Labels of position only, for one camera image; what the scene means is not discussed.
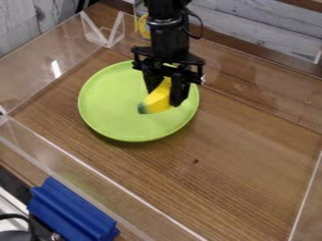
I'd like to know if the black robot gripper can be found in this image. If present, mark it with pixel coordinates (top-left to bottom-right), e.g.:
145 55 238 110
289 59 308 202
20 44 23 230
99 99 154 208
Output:
131 19 205 107

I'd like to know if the yellow toy banana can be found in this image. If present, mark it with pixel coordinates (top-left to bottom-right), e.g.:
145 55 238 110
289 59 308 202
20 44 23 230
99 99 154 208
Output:
138 77 171 114

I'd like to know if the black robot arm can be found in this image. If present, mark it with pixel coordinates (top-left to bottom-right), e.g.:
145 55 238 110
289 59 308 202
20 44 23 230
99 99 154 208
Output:
131 0 205 107

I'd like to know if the green round plate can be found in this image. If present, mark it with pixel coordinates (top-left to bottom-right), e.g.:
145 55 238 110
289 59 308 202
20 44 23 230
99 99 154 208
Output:
78 60 201 142

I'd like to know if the yellow labelled tin can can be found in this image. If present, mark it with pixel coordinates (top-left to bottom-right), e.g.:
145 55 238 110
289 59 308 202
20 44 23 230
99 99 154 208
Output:
134 3 151 40

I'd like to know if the blue plastic clamp block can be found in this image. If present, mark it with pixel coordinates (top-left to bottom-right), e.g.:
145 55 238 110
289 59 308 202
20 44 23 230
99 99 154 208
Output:
28 177 119 241

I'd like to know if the clear acrylic enclosure wall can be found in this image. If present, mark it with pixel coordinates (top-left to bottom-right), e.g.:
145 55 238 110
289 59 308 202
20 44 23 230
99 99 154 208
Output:
0 6 322 241

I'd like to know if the black cable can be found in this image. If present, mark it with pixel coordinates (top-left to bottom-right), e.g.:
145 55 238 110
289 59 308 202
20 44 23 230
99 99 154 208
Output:
0 213 32 241

